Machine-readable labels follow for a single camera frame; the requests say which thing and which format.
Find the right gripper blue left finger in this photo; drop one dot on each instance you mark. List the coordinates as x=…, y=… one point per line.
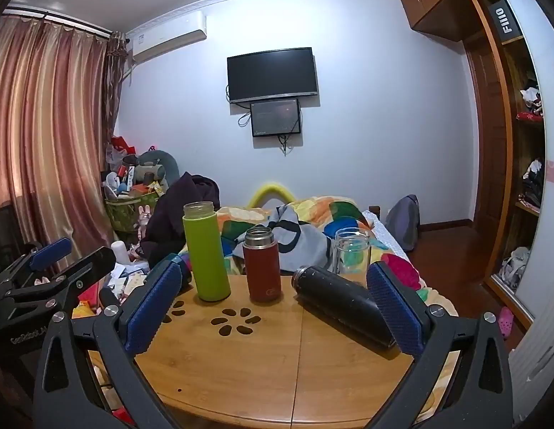
x=123, y=331

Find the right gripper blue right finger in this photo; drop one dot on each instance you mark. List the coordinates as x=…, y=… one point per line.
x=424, y=334

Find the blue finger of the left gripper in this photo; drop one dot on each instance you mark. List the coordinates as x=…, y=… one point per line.
x=50, y=254
x=84, y=273

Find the green thermos bottle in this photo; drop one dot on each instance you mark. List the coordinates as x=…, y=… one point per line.
x=206, y=252

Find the dark purple jacket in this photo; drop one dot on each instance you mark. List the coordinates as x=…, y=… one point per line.
x=165, y=233

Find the green storage basket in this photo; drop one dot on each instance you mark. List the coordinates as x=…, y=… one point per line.
x=123, y=213

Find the black thermos bottle lying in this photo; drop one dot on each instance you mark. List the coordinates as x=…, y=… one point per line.
x=344, y=301

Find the pink slipper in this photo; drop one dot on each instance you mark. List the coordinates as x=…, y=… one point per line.
x=506, y=322

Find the clear glass jar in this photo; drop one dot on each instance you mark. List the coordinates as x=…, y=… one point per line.
x=351, y=251

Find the red thermos bottle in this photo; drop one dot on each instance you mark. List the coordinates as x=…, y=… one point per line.
x=261, y=263

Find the grey backpack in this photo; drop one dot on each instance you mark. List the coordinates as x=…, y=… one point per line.
x=403, y=222

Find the grey plush toy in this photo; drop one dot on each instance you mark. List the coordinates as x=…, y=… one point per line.
x=157, y=165

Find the colourful patterned quilt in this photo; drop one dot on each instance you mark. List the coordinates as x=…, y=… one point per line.
x=326, y=214

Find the yellow foam headboard arc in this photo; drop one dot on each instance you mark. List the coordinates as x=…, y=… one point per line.
x=268, y=191

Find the pink striped curtain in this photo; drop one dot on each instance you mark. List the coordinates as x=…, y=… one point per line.
x=53, y=133

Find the white air conditioner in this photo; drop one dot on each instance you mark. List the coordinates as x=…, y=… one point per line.
x=167, y=36

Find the black FiiO box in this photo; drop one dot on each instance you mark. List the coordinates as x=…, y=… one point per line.
x=504, y=21

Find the wooden wardrobe shelving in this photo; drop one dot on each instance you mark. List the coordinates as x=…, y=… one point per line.
x=511, y=137

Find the small wall monitor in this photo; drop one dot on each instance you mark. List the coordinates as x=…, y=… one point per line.
x=275, y=117

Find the wall-mounted black television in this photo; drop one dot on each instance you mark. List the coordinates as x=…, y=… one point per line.
x=271, y=74

